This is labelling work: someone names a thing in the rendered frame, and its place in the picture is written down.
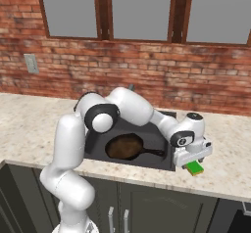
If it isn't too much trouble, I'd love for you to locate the dark green corner cupboard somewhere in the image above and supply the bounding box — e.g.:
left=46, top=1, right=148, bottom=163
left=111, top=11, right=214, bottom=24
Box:
left=0, top=163, right=63, bottom=233

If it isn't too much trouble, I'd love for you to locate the grey wall socket plate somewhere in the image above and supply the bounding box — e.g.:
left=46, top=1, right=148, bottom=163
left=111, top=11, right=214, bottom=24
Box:
left=23, top=53, right=40, bottom=75

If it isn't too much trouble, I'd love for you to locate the green and yellow sponge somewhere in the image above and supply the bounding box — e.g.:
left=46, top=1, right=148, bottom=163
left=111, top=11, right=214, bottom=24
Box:
left=185, top=160, right=206, bottom=177

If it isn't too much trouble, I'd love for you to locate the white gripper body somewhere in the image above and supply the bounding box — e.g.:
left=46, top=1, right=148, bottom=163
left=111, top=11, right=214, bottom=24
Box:
left=172, top=144, right=214, bottom=168

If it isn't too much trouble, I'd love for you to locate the wooden framed window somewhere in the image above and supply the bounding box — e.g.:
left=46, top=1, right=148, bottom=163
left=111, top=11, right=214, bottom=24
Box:
left=34, top=0, right=251, bottom=47

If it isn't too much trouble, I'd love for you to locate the silver cupboard handle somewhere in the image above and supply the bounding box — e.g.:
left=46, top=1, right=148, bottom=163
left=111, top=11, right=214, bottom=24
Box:
left=123, top=209, right=130, bottom=233
left=108, top=206, right=116, bottom=233

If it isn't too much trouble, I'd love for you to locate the dark brown frying pan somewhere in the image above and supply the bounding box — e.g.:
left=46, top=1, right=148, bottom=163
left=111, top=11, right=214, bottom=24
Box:
left=104, top=132, right=167, bottom=162

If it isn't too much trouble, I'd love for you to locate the narrow dark green cupboard door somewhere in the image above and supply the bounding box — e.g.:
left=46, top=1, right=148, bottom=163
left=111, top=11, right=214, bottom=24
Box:
left=77, top=176, right=120, bottom=233

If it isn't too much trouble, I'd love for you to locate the wide dark green cupboard door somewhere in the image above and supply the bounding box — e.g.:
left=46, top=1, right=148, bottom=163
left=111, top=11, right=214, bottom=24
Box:
left=117, top=181, right=220, bottom=233

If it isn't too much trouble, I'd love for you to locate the silver dishwasher handle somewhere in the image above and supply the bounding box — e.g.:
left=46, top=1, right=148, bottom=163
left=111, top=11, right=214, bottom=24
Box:
left=241, top=202, right=251, bottom=217

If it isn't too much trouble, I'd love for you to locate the black sink basin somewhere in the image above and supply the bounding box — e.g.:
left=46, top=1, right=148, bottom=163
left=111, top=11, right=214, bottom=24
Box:
left=83, top=109, right=177, bottom=172

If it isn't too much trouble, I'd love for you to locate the black dishwasher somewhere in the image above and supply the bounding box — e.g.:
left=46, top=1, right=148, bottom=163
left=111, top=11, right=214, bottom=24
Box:
left=206, top=198, right=251, bottom=233

